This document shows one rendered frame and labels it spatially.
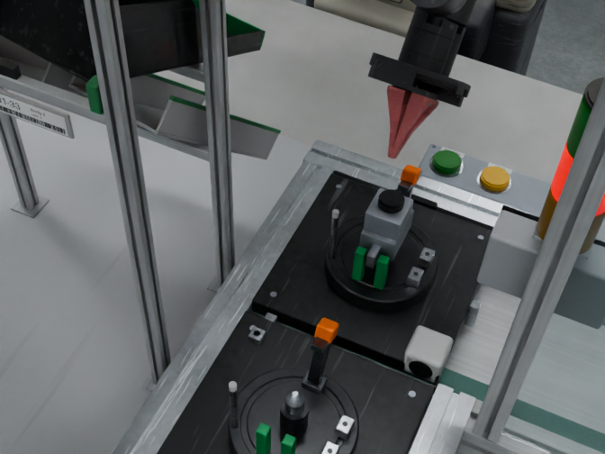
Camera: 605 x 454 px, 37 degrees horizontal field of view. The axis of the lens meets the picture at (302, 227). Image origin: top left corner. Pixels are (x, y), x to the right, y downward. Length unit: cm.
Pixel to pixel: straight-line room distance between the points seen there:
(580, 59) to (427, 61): 220
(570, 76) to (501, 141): 159
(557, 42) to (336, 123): 180
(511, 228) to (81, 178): 76
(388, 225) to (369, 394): 19
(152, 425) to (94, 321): 25
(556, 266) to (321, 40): 92
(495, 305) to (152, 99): 51
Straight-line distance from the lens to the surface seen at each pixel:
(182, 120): 100
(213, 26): 91
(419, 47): 95
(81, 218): 134
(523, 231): 83
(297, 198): 121
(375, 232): 104
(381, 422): 101
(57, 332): 122
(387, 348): 106
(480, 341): 115
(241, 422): 98
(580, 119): 71
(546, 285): 81
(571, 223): 75
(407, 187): 108
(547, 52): 313
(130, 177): 84
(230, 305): 110
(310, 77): 154
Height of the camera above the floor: 185
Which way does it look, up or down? 49 degrees down
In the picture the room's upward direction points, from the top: 3 degrees clockwise
